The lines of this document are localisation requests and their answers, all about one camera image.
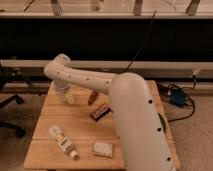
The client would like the brown chocolate bar box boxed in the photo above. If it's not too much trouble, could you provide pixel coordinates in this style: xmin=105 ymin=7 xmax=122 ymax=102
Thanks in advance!
xmin=90 ymin=103 xmax=111 ymax=121

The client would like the white ceramic cup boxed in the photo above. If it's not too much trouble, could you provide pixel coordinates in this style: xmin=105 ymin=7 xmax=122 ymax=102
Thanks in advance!
xmin=52 ymin=82 xmax=70 ymax=102

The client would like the black floor cable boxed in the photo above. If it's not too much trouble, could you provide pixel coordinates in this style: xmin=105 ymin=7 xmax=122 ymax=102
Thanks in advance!
xmin=156 ymin=75 xmax=198 ymax=123

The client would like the black hanging cable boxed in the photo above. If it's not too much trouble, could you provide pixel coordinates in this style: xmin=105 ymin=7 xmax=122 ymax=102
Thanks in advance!
xmin=118 ymin=9 xmax=157 ymax=76

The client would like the white plastic bottle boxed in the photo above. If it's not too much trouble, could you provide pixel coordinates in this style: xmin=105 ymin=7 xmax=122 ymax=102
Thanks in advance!
xmin=48 ymin=125 xmax=79 ymax=160

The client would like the black office chair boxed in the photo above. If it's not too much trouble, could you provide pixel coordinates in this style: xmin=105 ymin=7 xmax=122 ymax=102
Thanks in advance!
xmin=0 ymin=64 xmax=26 ymax=138

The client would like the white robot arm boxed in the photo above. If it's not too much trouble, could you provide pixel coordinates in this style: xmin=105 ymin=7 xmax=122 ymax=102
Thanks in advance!
xmin=44 ymin=54 xmax=176 ymax=171

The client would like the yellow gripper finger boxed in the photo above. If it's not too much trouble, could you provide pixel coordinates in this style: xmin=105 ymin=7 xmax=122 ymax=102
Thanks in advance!
xmin=65 ymin=92 xmax=74 ymax=104

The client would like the brown oblong snack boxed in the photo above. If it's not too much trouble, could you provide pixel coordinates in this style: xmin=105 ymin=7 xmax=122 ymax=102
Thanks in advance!
xmin=88 ymin=91 xmax=98 ymax=105

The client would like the green ceramic bowl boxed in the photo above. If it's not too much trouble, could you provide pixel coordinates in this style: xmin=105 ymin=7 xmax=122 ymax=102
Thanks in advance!
xmin=157 ymin=113 xmax=166 ymax=133

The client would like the blue power box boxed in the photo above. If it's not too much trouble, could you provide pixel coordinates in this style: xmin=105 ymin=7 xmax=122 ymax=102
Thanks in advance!
xmin=169 ymin=89 xmax=186 ymax=107

